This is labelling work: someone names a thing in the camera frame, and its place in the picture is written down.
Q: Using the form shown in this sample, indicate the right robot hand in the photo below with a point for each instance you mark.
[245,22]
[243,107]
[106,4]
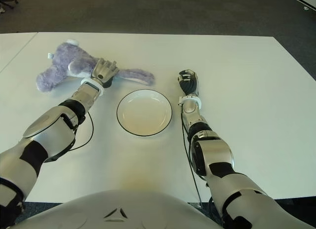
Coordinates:
[188,83]

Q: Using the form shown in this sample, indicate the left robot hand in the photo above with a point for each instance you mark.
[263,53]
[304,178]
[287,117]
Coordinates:
[103,72]

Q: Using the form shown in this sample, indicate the purple plush bunny doll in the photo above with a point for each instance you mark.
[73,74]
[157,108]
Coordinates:
[66,63]

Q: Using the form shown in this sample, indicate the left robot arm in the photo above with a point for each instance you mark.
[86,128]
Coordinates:
[44,130]

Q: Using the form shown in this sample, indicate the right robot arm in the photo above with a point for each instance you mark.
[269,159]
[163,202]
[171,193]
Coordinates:
[214,155]

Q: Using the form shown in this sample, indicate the white plate black rim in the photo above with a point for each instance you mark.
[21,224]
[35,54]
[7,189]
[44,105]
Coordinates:
[144,113]

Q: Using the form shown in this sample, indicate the black office chair base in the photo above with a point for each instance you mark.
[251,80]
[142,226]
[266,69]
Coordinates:
[8,3]

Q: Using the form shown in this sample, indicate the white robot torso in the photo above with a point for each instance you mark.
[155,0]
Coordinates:
[118,209]

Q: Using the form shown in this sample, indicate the small white floor object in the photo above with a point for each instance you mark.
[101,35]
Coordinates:
[305,8]

